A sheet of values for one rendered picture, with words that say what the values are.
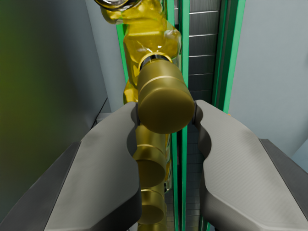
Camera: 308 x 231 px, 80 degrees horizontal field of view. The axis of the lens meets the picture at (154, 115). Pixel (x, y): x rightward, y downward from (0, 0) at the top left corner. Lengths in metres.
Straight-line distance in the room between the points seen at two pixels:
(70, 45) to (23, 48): 0.17
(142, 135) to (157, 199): 0.06
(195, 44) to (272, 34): 0.25
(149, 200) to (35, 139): 0.14
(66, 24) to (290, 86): 0.60
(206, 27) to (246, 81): 0.26
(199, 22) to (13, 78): 0.30
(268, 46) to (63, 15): 0.48
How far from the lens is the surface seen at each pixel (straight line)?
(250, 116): 0.67
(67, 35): 0.40
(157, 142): 0.15
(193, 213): 0.77
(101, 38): 0.53
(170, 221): 0.81
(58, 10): 0.40
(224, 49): 0.36
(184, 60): 0.31
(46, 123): 0.26
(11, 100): 0.22
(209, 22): 0.39
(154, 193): 0.19
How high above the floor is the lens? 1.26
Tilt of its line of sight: 58 degrees down
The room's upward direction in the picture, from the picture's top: 178 degrees counter-clockwise
